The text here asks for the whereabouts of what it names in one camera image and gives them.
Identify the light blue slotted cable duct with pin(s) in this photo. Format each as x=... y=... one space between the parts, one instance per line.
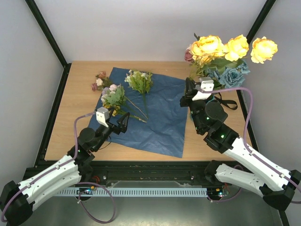
x=135 y=192

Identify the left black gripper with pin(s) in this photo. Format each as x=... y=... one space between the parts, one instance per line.
x=123 y=128

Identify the small pink rose sprig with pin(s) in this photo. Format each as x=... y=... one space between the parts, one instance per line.
x=102 y=82

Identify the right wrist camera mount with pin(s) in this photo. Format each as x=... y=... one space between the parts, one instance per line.
x=204 y=89

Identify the black frame post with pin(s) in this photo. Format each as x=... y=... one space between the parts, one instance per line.
x=260 y=19
x=32 y=5

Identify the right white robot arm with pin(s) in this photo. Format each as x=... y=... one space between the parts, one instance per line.
x=276 y=185

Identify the blue wrapping paper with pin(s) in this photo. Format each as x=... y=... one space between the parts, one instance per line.
x=164 y=129

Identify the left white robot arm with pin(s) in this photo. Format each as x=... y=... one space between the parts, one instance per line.
x=19 y=200

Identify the black frame post right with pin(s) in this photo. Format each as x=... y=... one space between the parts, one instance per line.
x=260 y=19

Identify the small yellow flower sprig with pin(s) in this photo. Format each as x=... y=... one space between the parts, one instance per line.
x=113 y=109

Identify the green white flower bunch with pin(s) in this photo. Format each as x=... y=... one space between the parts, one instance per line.
x=140 y=82

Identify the pink rose flower stem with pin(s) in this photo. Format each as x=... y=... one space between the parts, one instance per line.
x=188 y=56

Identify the pastel purple flower bunch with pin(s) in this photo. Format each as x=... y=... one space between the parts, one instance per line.
x=115 y=95

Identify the black frame post left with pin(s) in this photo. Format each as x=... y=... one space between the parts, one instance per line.
x=32 y=5

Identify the black ribbon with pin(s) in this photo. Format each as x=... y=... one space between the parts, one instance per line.
x=231 y=104

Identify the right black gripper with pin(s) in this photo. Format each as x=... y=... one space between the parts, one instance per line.
x=188 y=98

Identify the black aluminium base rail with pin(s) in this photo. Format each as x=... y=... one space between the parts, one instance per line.
x=183 y=172

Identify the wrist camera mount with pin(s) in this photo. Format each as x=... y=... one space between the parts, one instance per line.
x=204 y=89
x=102 y=116

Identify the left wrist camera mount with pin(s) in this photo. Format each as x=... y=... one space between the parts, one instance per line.
x=102 y=116

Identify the blue rose bunch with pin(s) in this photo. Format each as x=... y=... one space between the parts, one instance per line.
x=230 y=77

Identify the yellow rose bunch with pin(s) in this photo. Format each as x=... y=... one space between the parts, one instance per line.
x=209 y=52

